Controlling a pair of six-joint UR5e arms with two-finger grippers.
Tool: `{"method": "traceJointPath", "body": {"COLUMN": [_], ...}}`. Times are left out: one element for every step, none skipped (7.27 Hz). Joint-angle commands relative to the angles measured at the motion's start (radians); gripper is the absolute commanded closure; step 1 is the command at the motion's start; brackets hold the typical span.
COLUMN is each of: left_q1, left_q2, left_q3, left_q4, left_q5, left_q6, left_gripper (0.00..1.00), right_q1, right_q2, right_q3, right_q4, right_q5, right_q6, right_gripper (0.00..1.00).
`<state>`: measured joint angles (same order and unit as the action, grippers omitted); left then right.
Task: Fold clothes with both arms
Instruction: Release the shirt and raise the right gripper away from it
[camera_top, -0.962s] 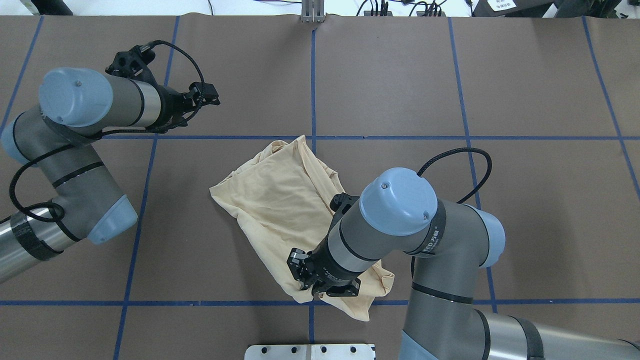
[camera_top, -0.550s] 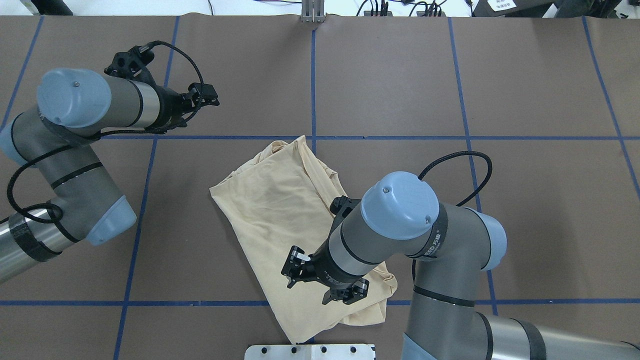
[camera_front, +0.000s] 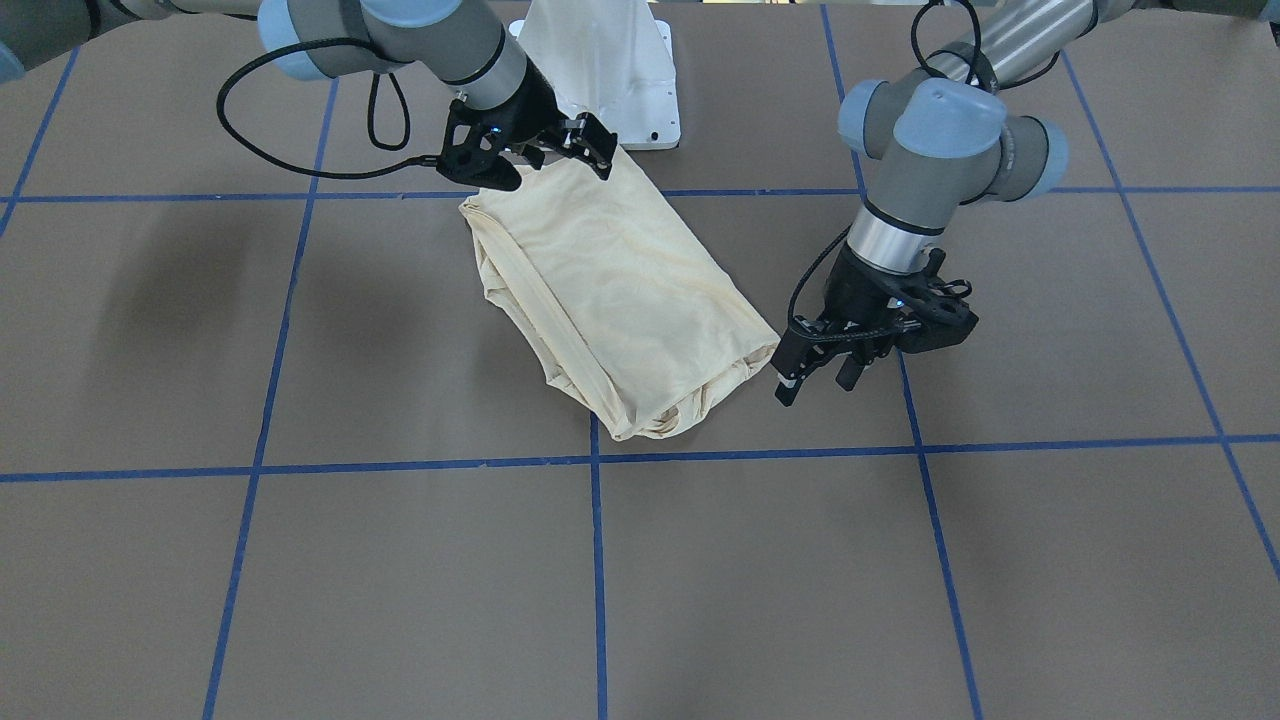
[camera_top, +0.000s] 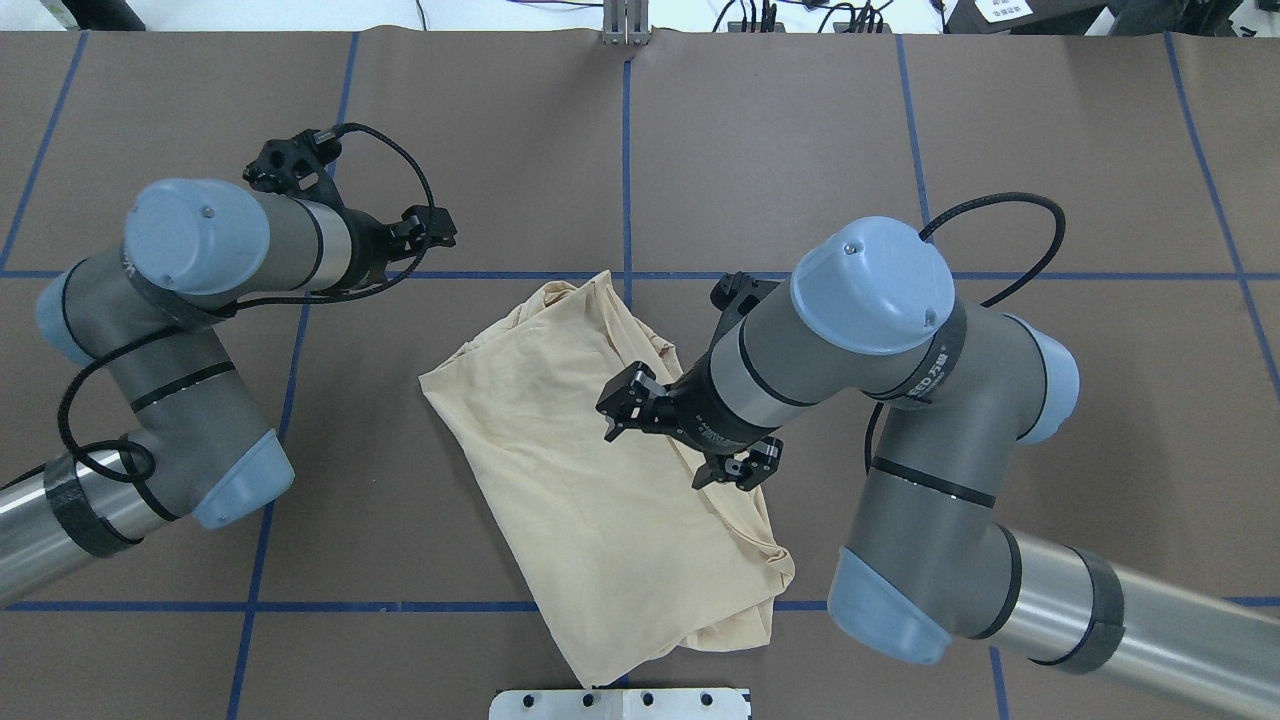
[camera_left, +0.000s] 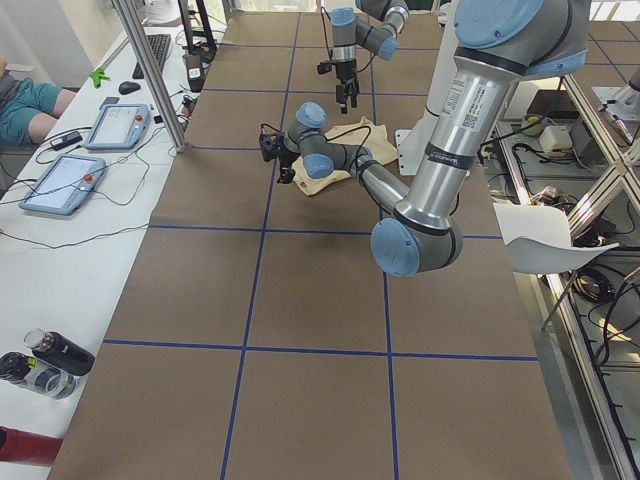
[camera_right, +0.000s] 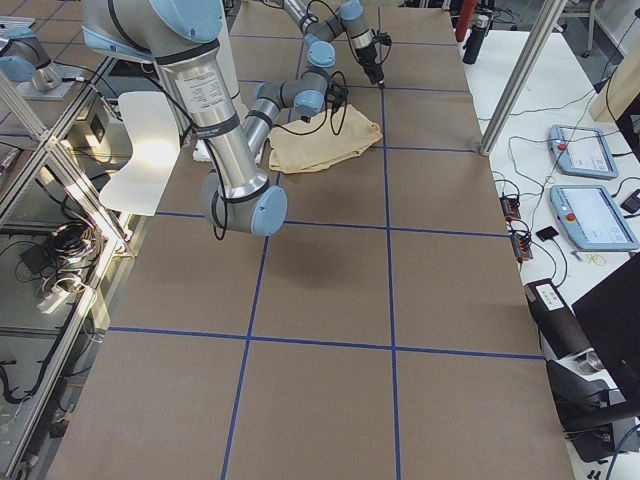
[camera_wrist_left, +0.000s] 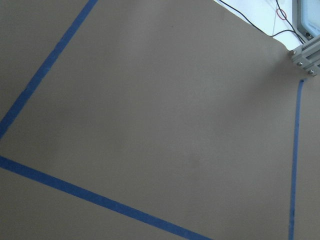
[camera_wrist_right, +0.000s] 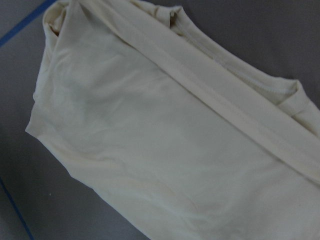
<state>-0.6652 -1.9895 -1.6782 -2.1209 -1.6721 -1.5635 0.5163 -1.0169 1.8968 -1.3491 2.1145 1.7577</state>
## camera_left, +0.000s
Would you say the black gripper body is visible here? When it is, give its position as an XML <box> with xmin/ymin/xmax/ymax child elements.
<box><xmin>334</xmin><ymin>59</ymin><xmax>359</xmax><ymax>108</ymax></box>
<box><xmin>277</xmin><ymin>147</ymin><xmax>300</xmax><ymax>184</ymax></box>

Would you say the beige long-sleeve printed shirt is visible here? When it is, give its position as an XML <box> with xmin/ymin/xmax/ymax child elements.
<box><xmin>290</xmin><ymin>115</ymin><xmax>400</xmax><ymax>198</ymax></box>

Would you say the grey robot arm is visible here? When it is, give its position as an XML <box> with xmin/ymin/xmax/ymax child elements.
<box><xmin>326</xmin><ymin>0</ymin><xmax>409</xmax><ymax>114</ymax></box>
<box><xmin>260</xmin><ymin>1</ymin><xmax>590</xmax><ymax>277</ymax></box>

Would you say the far teach pendant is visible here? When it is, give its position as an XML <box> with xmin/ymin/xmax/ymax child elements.
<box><xmin>83</xmin><ymin>104</ymin><xmax>150</xmax><ymax>151</ymax></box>

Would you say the teach pendant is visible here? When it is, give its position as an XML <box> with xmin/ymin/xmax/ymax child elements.
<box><xmin>19</xmin><ymin>154</ymin><xmax>107</xmax><ymax>216</ymax></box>
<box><xmin>83</xmin><ymin>104</ymin><xmax>150</xmax><ymax>151</ymax></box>

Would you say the black computer keyboard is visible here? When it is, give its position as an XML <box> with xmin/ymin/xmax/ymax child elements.
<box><xmin>131</xmin><ymin>33</ymin><xmax>172</xmax><ymax>80</ymax></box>

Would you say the black computer mouse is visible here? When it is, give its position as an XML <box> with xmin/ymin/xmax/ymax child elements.
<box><xmin>118</xmin><ymin>81</ymin><xmax>141</xmax><ymax>95</ymax></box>

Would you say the green plastic clip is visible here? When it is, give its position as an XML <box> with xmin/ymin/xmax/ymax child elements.
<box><xmin>90</xmin><ymin>67</ymin><xmax>110</xmax><ymax>89</ymax></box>

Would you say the near teach pendant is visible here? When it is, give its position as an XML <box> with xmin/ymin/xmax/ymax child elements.
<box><xmin>19</xmin><ymin>154</ymin><xmax>107</xmax><ymax>216</ymax></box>

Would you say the white curved plastic sheet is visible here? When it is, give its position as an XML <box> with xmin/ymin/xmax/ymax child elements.
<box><xmin>493</xmin><ymin>203</ymin><xmax>619</xmax><ymax>275</ymax></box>

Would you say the seated person's leg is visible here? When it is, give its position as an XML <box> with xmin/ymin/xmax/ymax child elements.
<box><xmin>1</xmin><ymin>56</ymin><xmax>76</xmax><ymax>146</ymax></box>

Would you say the clear lid black bottle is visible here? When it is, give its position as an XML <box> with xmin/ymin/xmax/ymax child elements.
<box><xmin>23</xmin><ymin>328</ymin><xmax>95</xmax><ymax>377</ymax></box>

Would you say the clear plastic bottle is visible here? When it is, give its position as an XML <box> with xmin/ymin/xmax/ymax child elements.
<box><xmin>1</xmin><ymin>352</ymin><xmax>76</xmax><ymax>400</ymax></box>

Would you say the red bottle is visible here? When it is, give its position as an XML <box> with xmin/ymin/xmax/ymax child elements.
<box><xmin>0</xmin><ymin>426</ymin><xmax>63</xmax><ymax>467</ymax></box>

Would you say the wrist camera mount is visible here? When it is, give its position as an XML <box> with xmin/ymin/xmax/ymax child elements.
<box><xmin>259</xmin><ymin>131</ymin><xmax>284</xmax><ymax>162</ymax></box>
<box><xmin>316</xmin><ymin>61</ymin><xmax>334</xmax><ymax>75</ymax></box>

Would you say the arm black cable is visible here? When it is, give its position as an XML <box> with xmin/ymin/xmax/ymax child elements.
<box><xmin>259</xmin><ymin>122</ymin><xmax>401</xmax><ymax>201</ymax></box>

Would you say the aluminium frame post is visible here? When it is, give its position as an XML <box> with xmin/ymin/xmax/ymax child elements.
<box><xmin>114</xmin><ymin>0</ymin><xmax>186</xmax><ymax>153</ymax></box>

